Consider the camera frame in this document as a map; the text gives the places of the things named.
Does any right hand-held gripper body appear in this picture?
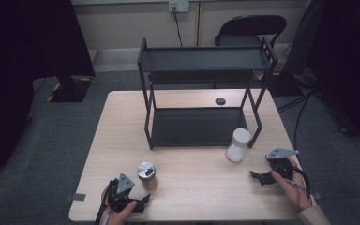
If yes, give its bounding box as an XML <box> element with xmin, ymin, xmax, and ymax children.
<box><xmin>264</xmin><ymin>147</ymin><xmax>300</xmax><ymax>183</ymax></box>

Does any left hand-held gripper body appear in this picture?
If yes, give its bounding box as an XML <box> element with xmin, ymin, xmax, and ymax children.
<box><xmin>106</xmin><ymin>172</ymin><xmax>143</xmax><ymax>214</ymax></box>

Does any glass spice jar metal lid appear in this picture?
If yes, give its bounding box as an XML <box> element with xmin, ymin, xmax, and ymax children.
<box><xmin>136</xmin><ymin>160</ymin><xmax>159</xmax><ymax>192</ymax></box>

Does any white lidded jar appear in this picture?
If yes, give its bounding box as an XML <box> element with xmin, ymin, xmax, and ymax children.
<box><xmin>225</xmin><ymin>127</ymin><xmax>252</xmax><ymax>163</ymax></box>

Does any black metal two-tier rack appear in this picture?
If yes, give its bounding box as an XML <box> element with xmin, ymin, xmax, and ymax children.
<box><xmin>137</xmin><ymin>35</ymin><xmax>279</xmax><ymax>151</ymax></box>

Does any person's left hand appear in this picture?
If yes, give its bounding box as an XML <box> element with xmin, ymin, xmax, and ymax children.
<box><xmin>99</xmin><ymin>183</ymin><xmax>138</xmax><ymax>225</ymax></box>

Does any person's right hand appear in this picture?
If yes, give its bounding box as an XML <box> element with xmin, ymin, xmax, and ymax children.
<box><xmin>270</xmin><ymin>156</ymin><xmax>312</xmax><ymax>214</ymax></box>

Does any black stand base striped tape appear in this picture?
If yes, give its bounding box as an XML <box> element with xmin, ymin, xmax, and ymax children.
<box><xmin>45</xmin><ymin>74</ymin><xmax>96</xmax><ymax>104</ymax></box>

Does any dark curtain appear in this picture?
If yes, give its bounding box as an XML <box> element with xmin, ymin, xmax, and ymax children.
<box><xmin>306</xmin><ymin>0</ymin><xmax>360</xmax><ymax>155</ymax></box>
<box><xmin>0</xmin><ymin>0</ymin><xmax>97</xmax><ymax>182</ymax></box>

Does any dark grey cloth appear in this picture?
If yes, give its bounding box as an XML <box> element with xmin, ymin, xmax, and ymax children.
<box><xmin>282</xmin><ymin>0</ymin><xmax>326</xmax><ymax>77</ymax></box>

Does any black folding chair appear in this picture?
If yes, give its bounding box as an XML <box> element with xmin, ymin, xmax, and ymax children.
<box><xmin>214</xmin><ymin>14</ymin><xmax>288</xmax><ymax>49</ymax></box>

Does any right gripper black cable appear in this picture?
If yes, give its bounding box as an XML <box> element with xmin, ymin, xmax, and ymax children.
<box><xmin>291</xmin><ymin>164</ymin><xmax>312</xmax><ymax>201</ymax></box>

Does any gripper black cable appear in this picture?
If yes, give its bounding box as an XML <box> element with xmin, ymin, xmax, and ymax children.
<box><xmin>291</xmin><ymin>164</ymin><xmax>312</xmax><ymax>201</ymax></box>
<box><xmin>94</xmin><ymin>187</ymin><xmax>111</xmax><ymax>225</ymax></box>

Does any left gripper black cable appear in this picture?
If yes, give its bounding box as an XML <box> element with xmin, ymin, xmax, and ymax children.
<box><xmin>94</xmin><ymin>187</ymin><xmax>111</xmax><ymax>225</ymax></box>

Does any black floor cable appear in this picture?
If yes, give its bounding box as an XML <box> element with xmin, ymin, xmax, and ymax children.
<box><xmin>276</xmin><ymin>89</ymin><xmax>318</xmax><ymax>152</ymax></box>

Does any black power cable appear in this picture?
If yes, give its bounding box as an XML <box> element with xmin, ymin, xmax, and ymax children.
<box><xmin>172</xmin><ymin>6</ymin><xmax>184</xmax><ymax>48</ymax></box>

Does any white wall socket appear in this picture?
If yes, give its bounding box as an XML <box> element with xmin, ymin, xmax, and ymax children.
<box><xmin>168</xmin><ymin>0</ymin><xmax>190</xmax><ymax>14</ymax></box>

